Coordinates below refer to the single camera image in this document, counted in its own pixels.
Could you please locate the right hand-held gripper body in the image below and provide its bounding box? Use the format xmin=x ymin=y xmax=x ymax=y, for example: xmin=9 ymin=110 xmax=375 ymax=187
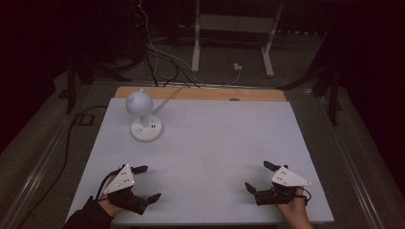
xmin=253 ymin=165 xmax=312 ymax=207

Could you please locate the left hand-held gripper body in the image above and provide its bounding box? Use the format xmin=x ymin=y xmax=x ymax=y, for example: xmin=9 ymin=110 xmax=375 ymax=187
xmin=102 ymin=163 xmax=150 ymax=216

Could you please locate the person's left hand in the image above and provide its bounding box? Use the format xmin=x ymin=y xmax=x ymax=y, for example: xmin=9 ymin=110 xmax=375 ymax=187
xmin=96 ymin=175 xmax=126 ymax=219

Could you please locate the person's right hand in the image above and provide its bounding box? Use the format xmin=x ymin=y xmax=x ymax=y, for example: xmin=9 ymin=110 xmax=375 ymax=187
xmin=275 ymin=187 xmax=311 ymax=223

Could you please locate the white table cover sheet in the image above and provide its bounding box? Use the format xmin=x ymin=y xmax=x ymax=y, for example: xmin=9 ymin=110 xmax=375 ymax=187
xmin=66 ymin=96 xmax=335 ymax=226

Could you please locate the white desk lamp round base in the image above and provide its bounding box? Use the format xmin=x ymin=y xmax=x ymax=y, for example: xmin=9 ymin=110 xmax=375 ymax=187
xmin=124 ymin=88 xmax=163 ymax=143

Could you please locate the black square floor plate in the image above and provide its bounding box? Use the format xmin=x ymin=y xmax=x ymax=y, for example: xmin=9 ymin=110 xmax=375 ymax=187
xmin=77 ymin=113 xmax=96 ymax=127

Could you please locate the black metal stand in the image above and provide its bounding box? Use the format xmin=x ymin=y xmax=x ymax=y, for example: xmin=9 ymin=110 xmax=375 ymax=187
xmin=64 ymin=52 xmax=134 ymax=115
xmin=276 ymin=30 xmax=344 ymax=127

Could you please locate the wooden table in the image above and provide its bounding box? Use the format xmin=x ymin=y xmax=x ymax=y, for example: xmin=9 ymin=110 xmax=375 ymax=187
xmin=114 ymin=86 xmax=288 ymax=103

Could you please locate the white metal stand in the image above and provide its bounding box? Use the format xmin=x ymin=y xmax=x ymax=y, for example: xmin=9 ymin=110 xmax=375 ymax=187
xmin=190 ymin=0 xmax=285 ymax=78

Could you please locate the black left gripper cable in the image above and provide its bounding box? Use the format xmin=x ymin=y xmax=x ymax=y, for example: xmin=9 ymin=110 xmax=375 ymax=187
xmin=95 ymin=163 xmax=126 ymax=202

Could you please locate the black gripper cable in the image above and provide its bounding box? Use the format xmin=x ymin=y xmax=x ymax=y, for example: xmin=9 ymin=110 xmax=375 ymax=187
xmin=95 ymin=163 xmax=126 ymax=202
xmin=298 ymin=187 xmax=312 ymax=206

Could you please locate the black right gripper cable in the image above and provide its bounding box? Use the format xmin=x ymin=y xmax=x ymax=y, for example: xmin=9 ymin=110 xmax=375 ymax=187
xmin=298 ymin=187 xmax=312 ymax=206

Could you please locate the long black floor cable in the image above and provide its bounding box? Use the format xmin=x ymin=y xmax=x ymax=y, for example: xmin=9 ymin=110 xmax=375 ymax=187
xmin=17 ymin=105 xmax=109 ymax=229

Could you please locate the metal floor rail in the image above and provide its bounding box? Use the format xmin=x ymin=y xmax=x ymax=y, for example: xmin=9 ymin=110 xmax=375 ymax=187
xmin=316 ymin=94 xmax=388 ymax=229
xmin=0 ymin=117 xmax=74 ymax=229

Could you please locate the white lamp cable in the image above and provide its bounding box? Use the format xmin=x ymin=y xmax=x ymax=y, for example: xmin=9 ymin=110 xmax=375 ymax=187
xmin=152 ymin=86 xmax=185 ymax=117

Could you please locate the black cable bundle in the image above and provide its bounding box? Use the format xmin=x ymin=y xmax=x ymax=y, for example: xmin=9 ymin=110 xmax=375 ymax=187
xmin=143 ymin=46 xmax=201 ymax=89

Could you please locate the thin white floor cable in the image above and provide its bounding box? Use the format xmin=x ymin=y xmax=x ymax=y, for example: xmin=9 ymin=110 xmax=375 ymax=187
xmin=139 ymin=0 xmax=243 ymax=88

